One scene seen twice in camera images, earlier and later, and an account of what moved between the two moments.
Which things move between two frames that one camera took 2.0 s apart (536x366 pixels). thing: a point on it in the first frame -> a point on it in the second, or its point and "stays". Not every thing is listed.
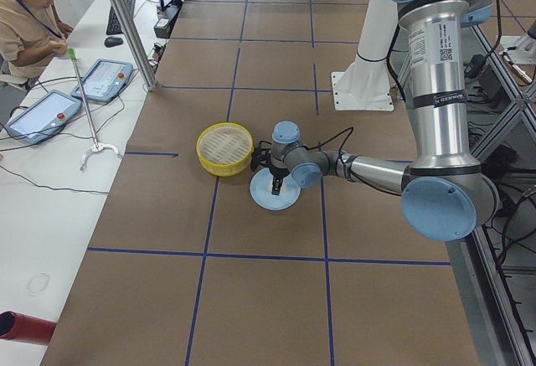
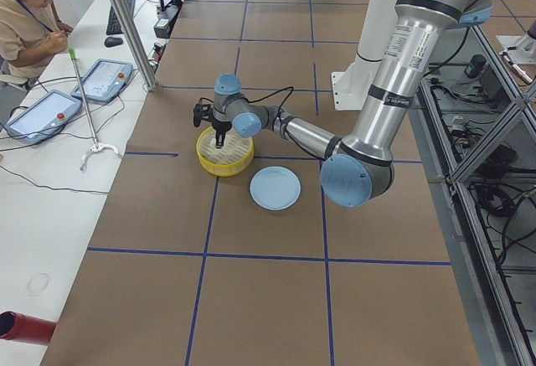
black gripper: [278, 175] -> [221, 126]
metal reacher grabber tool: [96, 146] stays
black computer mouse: [112, 41] stays
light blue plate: [261, 188] stays
